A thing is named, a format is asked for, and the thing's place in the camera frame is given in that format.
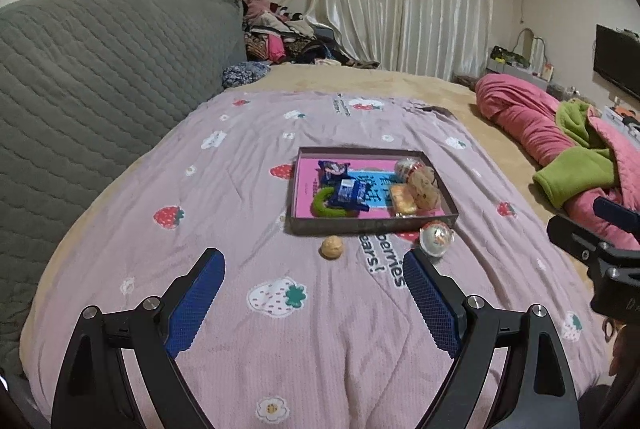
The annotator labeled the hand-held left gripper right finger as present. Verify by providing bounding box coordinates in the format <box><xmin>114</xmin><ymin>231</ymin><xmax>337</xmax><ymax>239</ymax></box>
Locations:
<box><xmin>402</xmin><ymin>248</ymin><xmax>581</xmax><ymax>429</ymax></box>

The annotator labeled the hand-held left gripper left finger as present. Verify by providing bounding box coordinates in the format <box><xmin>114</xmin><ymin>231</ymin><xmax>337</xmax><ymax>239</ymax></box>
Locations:
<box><xmin>50</xmin><ymin>247</ymin><xmax>227</xmax><ymax>429</ymax></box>

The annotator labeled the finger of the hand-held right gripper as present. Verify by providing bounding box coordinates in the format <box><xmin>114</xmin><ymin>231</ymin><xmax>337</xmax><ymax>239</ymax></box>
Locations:
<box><xmin>546</xmin><ymin>215</ymin><xmax>613</xmax><ymax>266</ymax></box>
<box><xmin>592</xmin><ymin>196</ymin><xmax>640</xmax><ymax>232</ymax></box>

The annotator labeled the egg-shaped candy capsule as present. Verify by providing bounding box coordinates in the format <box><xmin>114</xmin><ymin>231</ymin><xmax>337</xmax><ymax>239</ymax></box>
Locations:
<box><xmin>419</xmin><ymin>220</ymin><xmax>456</xmax><ymax>257</ymax></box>
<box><xmin>394</xmin><ymin>156</ymin><xmax>426</xmax><ymax>182</ymax></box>

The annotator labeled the yellow cracker packet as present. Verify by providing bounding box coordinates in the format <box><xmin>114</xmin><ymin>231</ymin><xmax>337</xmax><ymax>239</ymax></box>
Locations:
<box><xmin>389</xmin><ymin>183</ymin><xmax>418</xmax><ymax>216</ymax></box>

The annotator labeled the dark cardboard box tray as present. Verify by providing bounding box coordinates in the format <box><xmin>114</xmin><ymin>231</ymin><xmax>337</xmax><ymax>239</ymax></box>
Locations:
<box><xmin>284</xmin><ymin>146</ymin><xmax>460</xmax><ymax>237</ymax></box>

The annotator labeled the walnut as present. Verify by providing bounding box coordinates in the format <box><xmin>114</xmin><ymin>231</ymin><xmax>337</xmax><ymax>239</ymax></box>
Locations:
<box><xmin>320</xmin><ymin>235</ymin><xmax>345</xmax><ymax>260</ymax></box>

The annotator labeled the blue white-label cookie packet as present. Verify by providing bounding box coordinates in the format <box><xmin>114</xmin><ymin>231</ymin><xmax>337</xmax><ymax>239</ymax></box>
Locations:
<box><xmin>327</xmin><ymin>178</ymin><xmax>371</xmax><ymax>212</ymax></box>

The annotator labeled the green fluffy ring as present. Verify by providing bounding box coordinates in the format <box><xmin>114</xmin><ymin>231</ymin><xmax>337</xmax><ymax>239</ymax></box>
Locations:
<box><xmin>308</xmin><ymin>186</ymin><xmax>351</xmax><ymax>217</ymax></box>

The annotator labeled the blue pink cookie packet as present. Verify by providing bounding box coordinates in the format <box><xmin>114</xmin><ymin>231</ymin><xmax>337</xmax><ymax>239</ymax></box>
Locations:
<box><xmin>317</xmin><ymin>159</ymin><xmax>351</xmax><ymax>185</ymax></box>

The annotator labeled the green fleece blanket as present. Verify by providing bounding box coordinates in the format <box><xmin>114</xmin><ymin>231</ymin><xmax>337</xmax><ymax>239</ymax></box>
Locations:
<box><xmin>532</xmin><ymin>100</ymin><xmax>618</xmax><ymax>210</ymax></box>

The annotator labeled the purple strawberry-print blanket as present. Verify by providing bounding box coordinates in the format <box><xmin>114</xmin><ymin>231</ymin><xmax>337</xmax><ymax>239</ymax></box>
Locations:
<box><xmin>20</xmin><ymin>89</ymin><xmax>608</xmax><ymax>429</ymax></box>

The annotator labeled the pink quilt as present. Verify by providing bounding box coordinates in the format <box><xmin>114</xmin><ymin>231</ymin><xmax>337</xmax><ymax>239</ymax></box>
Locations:
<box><xmin>475</xmin><ymin>73</ymin><xmax>640</xmax><ymax>250</ymax></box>

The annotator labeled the black television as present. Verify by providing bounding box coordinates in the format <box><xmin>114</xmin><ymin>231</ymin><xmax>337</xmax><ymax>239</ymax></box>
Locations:
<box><xmin>593</xmin><ymin>24</ymin><xmax>640</xmax><ymax>102</ymax></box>

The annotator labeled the dark bag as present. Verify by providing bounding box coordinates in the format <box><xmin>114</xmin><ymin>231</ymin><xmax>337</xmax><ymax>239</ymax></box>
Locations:
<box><xmin>489</xmin><ymin>45</ymin><xmax>531</xmax><ymax>67</ymax></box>

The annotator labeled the beige bed sheet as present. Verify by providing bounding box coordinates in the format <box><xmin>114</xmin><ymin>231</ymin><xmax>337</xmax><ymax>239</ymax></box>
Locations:
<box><xmin>15</xmin><ymin>63</ymin><xmax>601</xmax><ymax>360</ymax></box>

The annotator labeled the blue floral cloth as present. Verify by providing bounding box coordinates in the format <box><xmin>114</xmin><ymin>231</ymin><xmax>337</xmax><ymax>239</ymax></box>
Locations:
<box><xmin>221</xmin><ymin>60</ymin><xmax>271</xmax><ymax>89</ymax></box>

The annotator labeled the grey quilted headboard cover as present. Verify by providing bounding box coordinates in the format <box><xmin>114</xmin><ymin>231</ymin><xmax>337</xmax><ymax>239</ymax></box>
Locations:
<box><xmin>0</xmin><ymin>0</ymin><xmax>248</xmax><ymax>377</ymax></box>

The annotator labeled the pile of clothes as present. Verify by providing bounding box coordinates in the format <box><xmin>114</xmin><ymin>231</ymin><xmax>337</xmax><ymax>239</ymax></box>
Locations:
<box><xmin>241</xmin><ymin>0</ymin><xmax>381</xmax><ymax>70</ymax></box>

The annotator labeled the white arched frame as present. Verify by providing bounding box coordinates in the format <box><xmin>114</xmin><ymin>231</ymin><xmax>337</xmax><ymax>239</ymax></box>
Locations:
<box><xmin>515</xmin><ymin>28</ymin><xmax>546</xmax><ymax>70</ymax></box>

